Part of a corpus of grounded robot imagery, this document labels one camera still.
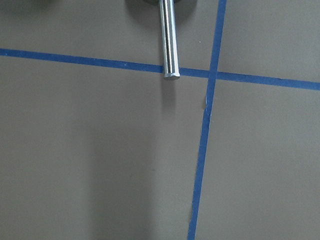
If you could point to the steel ice scoop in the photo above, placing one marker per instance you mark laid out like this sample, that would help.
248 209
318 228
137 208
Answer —
171 13

